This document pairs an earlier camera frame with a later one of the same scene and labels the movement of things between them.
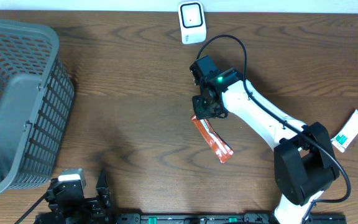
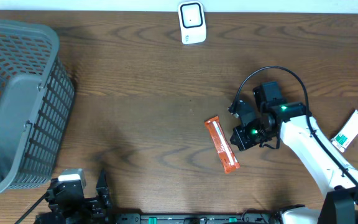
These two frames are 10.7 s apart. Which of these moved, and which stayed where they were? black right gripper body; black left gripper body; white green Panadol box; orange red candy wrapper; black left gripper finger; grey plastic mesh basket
Moved: orange red candy wrapper; black right gripper body
Stayed: white green Panadol box; black left gripper body; grey plastic mesh basket; black left gripper finger
